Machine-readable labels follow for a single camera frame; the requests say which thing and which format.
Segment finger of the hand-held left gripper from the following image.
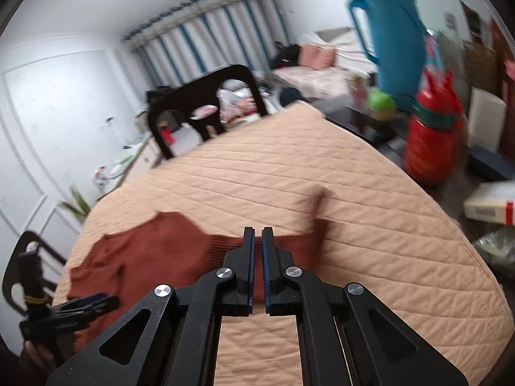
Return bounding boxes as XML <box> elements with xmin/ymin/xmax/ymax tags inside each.
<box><xmin>52</xmin><ymin>294</ymin><xmax>120</xmax><ymax>323</ymax></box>

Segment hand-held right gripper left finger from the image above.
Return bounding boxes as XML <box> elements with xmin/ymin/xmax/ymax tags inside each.
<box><xmin>45</xmin><ymin>227</ymin><xmax>257</xmax><ymax>386</ymax></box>

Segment black wooden chair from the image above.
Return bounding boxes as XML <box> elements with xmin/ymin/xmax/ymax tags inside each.
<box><xmin>147</xmin><ymin>64</ymin><xmax>268</xmax><ymax>161</ymax></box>
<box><xmin>1</xmin><ymin>230</ymin><xmax>67</xmax><ymax>318</ymax></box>

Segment black glossy table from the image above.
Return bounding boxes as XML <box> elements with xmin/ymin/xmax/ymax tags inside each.
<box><xmin>324</xmin><ymin>105</ymin><xmax>409</xmax><ymax>170</ymax></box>

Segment dark round stool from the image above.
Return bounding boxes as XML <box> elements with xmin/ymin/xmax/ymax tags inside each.
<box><xmin>279</xmin><ymin>87</ymin><xmax>303</xmax><ymax>107</ymax></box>

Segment clear plastic bag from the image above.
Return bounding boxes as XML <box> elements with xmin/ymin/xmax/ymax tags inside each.
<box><xmin>473</xmin><ymin>229</ymin><xmax>515</xmax><ymax>275</ymax></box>

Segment white box with red stripe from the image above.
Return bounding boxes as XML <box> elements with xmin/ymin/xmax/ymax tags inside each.
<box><xmin>463</xmin><ymin>181</ymin><xmax>515</xmax><ymax>226</ymax></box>

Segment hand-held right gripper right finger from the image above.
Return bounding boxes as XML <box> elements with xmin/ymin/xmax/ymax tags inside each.
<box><xmin>261</xmin><ymin>227</ymin><xmax>471</xmax><ymax>386</ymax></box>

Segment white plastic bag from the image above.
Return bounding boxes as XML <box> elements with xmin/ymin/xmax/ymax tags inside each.
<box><xmin>94</xmin><ymin>152</ymin><xmax>138</xmax><ymax>186</ymax></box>

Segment dark blue box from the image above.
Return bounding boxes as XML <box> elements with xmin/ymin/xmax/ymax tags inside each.
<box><xmin>469</xmin><ymin>149</ymin><xmax>513</xmax><ymax>181</ymax></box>

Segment green potted plant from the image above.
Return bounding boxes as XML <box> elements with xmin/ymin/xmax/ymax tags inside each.
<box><xmin>60</xmin><ymin>185</ymin><xmax>91</xmax><ymax>222</ymax></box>

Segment low white cabinet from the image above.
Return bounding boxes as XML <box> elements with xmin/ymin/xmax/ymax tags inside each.
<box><xmin>97</xmin><ymin>133</ymin><xmax>162</xmax><ymax>202</ymax></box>

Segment covered sofa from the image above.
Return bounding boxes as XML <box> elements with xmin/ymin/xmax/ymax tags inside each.
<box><xmin>274</xmin><ymin>27</ymin><xmax>379</xmax><ymax>99</ymax></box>

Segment rust knit sweater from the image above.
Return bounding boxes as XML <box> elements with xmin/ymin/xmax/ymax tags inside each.
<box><xmin>66</xmin><ymin>193</ymin><xmax>334</xmax><ymax>356</ymax></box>

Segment pile of plastic bags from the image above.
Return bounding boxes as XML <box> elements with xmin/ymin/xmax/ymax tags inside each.
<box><xmin>217</xmin><ymin>79</ymin><xmax>279</xmax><ymax>124</ymax></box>

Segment peach quilted blanket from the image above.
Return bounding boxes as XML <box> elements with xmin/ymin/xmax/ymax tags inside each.
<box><xmin>52</xmin><ymin>102</ymin><xmax>505</xmax><ymax>386</ymax></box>

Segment black luggage bags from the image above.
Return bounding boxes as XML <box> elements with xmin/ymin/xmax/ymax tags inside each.
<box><xmin>145</xmin><ymin>86</ymin><xmax>182</xmax><ymax>107</ymax></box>

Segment pink pillow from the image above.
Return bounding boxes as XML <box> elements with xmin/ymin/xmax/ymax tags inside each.
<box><xmin>318</xmin><ymin>47</ymin><xmax>337</xmax><ymax>69</ymax></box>
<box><xmin>300</xmin><ymin>44</ymin><xmax>321</xmax><ymax>68</ymax></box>

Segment brown wicker basket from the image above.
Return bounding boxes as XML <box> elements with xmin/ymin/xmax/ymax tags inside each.
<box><xmin>463</xmin><ymin>40</ymin><xmax>500</xmax><ymax>98</ymax></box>

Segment blue striped curtain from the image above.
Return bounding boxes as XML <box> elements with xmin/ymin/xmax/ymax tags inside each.
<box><xmin>122</xmin><ymin>0</ymin><xmax>289</xmax><ymax>89</ymax></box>

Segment black bag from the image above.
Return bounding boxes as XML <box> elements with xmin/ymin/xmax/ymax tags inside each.
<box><xmin>270</xmin><ymin>42</ymin><xmax>302</xmax><ymax>69</ymax></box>

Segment blue thermos jug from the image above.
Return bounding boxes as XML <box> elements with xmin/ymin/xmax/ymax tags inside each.
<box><xmin>347</xmin><ymin>0</ymin><xmax>428</xmax><ymax>103</ymax></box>

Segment red thermos jug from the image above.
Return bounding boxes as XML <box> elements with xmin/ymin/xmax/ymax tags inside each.
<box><xmin>404</xmin><ymin>68</ymin><xmax>467</xmax><ymax>188</ymax></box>

